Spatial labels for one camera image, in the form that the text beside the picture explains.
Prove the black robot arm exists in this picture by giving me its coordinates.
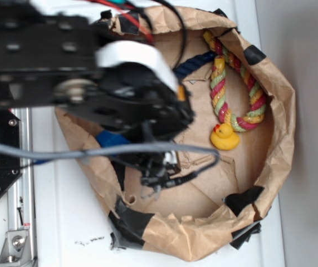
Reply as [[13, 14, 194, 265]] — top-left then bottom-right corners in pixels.
[[0, 1, 195, 194]]

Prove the blue plastic bottle toy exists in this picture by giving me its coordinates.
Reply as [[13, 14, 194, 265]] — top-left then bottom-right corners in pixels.
[[95, 130, 130, 148]]

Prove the yellow rubber duck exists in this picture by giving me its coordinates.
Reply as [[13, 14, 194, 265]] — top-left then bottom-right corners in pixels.
[[210, 123, 240, 151]]

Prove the white tray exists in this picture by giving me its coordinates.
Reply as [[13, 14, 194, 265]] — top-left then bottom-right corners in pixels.
[[30, 1, 285, 266]]

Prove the metal corner bracket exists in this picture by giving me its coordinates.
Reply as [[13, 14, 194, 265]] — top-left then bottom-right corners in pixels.
[[0, 230, 32, 266]]

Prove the aluminium extrusion rail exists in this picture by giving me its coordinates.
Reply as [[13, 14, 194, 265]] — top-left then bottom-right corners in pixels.
[[3, 107, 38, 267]]

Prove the dark blue rope toy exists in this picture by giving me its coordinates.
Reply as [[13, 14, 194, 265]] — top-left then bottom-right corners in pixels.
[[173, 51, 216, 80]]

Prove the brown paper bag bin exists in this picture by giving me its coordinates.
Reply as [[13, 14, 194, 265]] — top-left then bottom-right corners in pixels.
[[55, 4, 297, 263]]

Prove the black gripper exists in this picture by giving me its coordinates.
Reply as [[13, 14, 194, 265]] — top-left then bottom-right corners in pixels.
[[139, 144, 181, 200]]

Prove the multicolour rope ring toy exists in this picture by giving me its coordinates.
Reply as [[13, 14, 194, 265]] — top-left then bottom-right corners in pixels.
[[203, 31, 267, 132]]

